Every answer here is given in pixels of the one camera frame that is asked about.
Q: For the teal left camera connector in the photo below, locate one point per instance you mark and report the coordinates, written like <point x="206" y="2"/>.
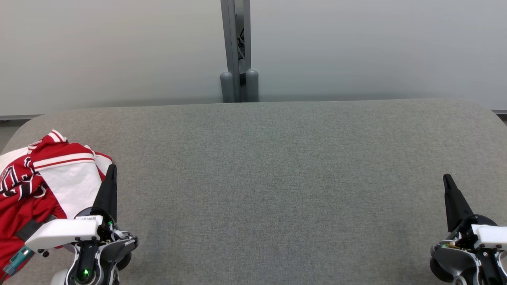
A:
<point x="18" y="259"/>

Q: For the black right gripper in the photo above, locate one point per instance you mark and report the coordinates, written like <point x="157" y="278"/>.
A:
<point x="463" y="231"/>

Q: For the red white sports jersey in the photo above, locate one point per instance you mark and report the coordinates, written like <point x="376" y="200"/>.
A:
<point x="23" y="209"/>

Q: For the grey metal post with feet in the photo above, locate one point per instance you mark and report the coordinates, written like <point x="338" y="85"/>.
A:
<point x="229" y="39"/>

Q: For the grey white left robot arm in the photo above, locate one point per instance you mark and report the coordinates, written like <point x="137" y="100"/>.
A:
<point x="85" y="261"/>

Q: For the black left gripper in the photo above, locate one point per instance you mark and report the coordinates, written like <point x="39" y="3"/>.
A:
<point x="109" y="229"/>

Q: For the grey wall base rail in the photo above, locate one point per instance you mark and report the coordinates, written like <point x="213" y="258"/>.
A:
<point x="20" y="117"/>
<point x="500" y="112"/>

